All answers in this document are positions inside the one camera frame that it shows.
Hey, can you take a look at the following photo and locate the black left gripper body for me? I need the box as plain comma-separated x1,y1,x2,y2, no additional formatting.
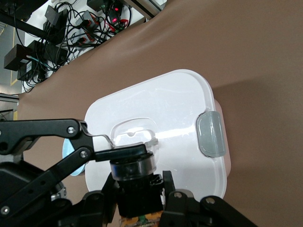
0,138,48,204

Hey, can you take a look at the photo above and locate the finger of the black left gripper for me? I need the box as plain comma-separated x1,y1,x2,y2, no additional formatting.
0,118,147,219

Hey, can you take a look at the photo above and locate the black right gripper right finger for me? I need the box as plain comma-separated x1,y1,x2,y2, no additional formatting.
160,170,258,227

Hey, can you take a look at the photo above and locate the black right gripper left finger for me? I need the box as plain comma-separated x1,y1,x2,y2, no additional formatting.
10,174,119,227

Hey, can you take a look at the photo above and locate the orange push button switch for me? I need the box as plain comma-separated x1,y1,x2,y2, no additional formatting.
109,151,166,227

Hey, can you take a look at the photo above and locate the light blue round plate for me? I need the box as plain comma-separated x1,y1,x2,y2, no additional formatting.
62,138,86,177

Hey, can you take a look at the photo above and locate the grey metal shelf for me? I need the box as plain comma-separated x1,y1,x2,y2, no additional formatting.
0,93,19,121

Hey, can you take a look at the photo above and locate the black power adapter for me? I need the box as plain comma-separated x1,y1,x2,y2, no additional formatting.
45,44,69,64
44,5,62,24

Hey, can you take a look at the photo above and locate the black power brick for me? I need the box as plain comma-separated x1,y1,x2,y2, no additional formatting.
3,44,34,71

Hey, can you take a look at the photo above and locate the grey box latch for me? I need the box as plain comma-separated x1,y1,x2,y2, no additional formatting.
196,111,225,158

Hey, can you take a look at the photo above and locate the white lidded storage box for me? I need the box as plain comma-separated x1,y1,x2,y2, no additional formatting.
84,68,232,199

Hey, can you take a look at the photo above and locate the grey adapter red plug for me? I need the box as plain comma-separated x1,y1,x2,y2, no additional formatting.
81,10,101,28

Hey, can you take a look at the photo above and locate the circuit board red light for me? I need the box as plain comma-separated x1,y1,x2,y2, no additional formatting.
103,3,130,33

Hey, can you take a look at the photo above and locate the brown table mat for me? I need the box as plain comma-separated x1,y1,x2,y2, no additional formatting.
18,0,303,227

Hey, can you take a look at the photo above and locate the translucent box lid handle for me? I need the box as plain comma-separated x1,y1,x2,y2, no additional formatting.
113,130,159,148

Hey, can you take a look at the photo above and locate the black cable tangle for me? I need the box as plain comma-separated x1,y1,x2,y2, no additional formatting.
14,0,133,93

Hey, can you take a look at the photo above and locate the black frame beam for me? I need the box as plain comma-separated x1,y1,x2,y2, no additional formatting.
0,11,48,36

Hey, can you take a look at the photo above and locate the aluminium camera post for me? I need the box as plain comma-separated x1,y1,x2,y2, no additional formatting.
133,0,165,18

